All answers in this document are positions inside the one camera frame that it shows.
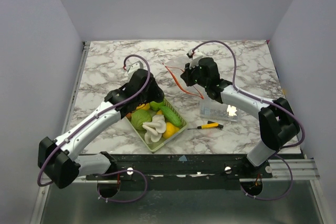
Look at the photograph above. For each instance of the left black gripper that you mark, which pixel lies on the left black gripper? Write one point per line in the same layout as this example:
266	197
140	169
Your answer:
156	93

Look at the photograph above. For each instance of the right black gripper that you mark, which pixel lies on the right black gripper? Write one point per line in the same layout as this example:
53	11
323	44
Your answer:
187	76

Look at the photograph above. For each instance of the light green pepper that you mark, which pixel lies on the light green pepper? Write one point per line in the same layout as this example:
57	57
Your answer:
155	106

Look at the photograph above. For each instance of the green bitter cucumber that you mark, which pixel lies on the green bitter cucumber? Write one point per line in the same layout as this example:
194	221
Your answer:
171	116

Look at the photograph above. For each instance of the clear zip bag orange zipper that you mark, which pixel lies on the clear zip bag orange zipper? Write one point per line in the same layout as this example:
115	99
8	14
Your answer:
176	85

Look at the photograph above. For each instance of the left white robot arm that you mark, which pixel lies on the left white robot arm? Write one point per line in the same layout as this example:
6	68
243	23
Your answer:
116	105

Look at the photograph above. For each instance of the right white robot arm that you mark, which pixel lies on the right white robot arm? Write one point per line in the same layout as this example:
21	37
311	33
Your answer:
276	124

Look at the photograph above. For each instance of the orange fruit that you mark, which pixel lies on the orange fruit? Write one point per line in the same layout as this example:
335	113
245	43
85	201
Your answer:
143	107

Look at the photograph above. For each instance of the green cabbage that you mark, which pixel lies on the green cabbage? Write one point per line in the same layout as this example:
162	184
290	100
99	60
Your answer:
139	117

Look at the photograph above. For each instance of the clear plastic parts box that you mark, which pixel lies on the clear plastic parts box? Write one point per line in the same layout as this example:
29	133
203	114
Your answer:
211	109

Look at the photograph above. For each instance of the green perforated plastic basket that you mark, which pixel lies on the green perforated plastic basket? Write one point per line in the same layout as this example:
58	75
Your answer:
153	147

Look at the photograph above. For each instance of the white mushroom cluster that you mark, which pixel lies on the white mushroom cluster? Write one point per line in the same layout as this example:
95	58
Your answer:
154	129

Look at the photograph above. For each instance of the yellow lemon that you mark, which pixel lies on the yellow lemon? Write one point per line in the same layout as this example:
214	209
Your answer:
170	130

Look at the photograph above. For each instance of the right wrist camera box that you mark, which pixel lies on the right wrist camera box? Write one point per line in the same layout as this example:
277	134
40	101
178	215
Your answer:
195	57

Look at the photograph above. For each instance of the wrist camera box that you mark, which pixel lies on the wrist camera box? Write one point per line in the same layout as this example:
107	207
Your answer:
195	57
134	67

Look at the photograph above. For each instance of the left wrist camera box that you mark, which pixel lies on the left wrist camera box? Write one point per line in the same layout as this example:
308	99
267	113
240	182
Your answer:
134	67

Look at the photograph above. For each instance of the yellow handled screwdriver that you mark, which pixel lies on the yellow handled screwdriver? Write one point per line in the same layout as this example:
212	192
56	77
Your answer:
209	125

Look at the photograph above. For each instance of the black mounting rail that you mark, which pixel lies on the black mounting rail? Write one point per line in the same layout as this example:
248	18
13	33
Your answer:
179	172

